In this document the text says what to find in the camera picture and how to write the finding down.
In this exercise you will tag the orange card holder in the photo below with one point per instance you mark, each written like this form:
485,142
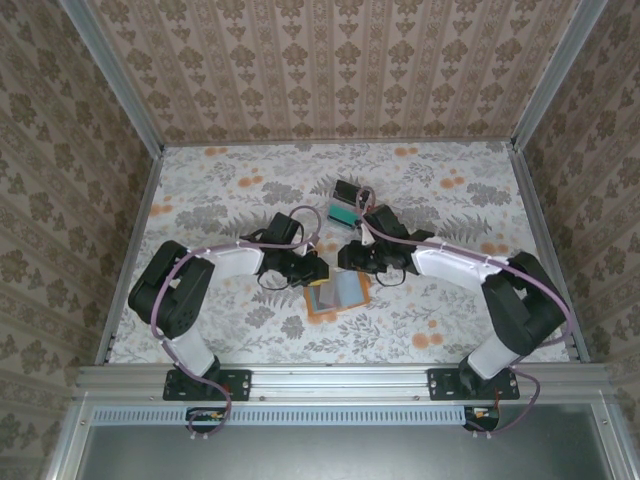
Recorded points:
345,295

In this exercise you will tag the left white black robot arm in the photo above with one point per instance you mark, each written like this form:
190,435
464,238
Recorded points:
235,261

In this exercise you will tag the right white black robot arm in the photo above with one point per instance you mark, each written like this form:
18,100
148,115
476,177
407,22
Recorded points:
450,270

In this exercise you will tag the teal card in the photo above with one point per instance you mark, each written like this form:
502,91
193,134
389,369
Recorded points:
342,215

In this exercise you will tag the black card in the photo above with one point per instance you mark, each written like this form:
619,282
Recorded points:
347,190

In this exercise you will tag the clear plastic tray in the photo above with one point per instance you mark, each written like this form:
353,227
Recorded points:
340,227

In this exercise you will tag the floral table cover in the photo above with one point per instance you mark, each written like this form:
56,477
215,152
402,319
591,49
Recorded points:
225,175

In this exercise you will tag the small black circuit board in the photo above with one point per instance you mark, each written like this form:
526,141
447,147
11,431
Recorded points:
482,417
205,419

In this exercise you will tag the grey metal sheet panel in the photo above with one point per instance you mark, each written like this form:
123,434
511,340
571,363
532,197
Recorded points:
340,455

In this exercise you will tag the aluminium table edge rail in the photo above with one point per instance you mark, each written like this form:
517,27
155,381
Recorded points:
340,382

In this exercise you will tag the aluminium side rail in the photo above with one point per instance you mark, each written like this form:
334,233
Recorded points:
545,240
132,240

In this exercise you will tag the aluminium frame post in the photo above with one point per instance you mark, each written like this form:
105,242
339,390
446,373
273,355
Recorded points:
555,75
115,75

